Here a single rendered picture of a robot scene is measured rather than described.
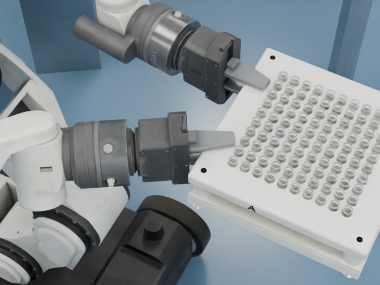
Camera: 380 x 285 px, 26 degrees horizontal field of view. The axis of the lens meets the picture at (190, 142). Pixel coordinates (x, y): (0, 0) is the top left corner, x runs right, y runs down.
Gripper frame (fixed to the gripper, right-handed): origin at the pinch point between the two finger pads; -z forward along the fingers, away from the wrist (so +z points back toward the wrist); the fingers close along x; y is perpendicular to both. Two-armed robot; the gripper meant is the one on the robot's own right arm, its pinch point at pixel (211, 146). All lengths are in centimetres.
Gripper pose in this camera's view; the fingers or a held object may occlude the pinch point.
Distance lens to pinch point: 108.9
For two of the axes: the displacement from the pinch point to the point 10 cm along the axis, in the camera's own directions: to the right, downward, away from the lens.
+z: -10.0, 0.7, -0.3
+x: 0.1, 5.8, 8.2
